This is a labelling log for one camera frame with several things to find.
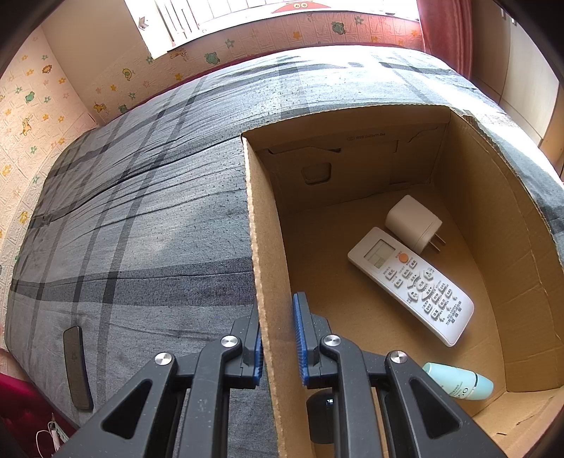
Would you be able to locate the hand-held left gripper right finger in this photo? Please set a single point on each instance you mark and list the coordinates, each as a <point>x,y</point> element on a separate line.
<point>300,339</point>

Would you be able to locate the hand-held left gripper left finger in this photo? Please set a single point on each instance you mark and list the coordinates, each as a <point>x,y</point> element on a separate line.
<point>259,367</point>

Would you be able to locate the brown cardboard box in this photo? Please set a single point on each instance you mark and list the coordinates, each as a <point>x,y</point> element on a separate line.
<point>343,246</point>

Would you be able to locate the white remote control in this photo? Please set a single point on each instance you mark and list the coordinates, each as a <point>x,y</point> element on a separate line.
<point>409,282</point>

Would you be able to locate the pale green tube bottle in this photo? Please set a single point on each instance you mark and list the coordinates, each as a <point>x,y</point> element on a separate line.
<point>458,381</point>

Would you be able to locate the white charger plug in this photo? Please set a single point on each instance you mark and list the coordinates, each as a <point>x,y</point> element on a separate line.
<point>412,218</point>

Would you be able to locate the small black glossy object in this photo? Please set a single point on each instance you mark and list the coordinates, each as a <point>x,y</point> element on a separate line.
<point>321,416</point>

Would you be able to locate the black smartphone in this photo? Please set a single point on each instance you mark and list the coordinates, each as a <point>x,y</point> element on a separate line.
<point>77,370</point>

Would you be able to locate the grey plaid bedsheet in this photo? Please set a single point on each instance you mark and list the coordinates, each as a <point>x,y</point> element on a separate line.
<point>132,211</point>

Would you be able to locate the barred window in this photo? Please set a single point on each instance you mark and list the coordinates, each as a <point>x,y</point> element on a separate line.
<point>246,13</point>

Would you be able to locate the red window decoration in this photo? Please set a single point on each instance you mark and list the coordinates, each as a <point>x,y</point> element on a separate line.
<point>299,6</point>

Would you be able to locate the red curtain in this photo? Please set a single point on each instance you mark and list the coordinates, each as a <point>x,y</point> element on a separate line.
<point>445,39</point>

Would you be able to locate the beige wardrobe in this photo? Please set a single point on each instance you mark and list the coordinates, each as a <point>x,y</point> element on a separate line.
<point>524,75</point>

